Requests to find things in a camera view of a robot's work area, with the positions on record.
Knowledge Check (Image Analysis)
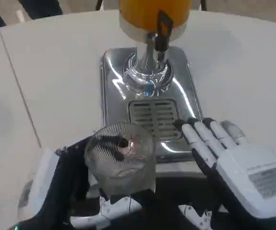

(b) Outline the clear ribbed glass cup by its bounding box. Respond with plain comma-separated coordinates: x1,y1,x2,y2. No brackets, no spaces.
83,121,158,200

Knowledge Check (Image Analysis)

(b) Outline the orange juice dispenser tank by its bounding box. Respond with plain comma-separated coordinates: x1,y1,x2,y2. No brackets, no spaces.
118,0,192,72

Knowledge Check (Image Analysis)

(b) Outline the black tap lever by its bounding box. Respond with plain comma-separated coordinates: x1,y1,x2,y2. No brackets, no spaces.
155,10,174,52

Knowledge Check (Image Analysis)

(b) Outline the slotted steel drain grid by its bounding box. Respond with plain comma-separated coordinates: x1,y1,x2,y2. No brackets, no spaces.
128,100,184,141

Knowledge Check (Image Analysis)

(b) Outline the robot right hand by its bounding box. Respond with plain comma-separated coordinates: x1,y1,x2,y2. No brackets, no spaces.
173,116,276,227

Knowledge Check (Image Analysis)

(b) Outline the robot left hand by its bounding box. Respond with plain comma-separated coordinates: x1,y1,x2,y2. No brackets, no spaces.
12,136,144,230

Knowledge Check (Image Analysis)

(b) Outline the steel drip tray base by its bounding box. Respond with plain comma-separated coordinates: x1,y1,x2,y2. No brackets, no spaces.
100,46,204,172

